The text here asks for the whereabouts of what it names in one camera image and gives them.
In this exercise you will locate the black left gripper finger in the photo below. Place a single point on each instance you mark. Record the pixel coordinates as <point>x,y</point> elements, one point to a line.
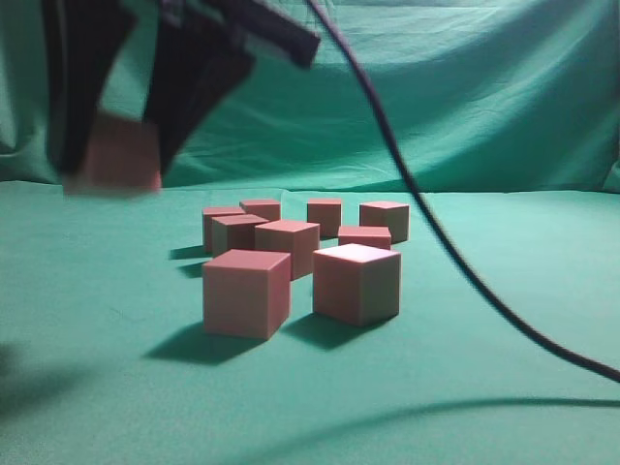
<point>82,40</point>

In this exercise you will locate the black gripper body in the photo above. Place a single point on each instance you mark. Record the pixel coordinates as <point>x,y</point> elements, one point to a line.
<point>271,24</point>

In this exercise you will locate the column red cube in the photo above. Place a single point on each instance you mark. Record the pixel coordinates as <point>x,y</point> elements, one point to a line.
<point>391,214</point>
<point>234,232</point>
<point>300,239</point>
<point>373,236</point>
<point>268,209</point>
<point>246,293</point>
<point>357,284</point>
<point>208,214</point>
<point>122,159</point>

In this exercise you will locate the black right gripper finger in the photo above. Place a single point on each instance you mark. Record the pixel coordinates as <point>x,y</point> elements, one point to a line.
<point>196,66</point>

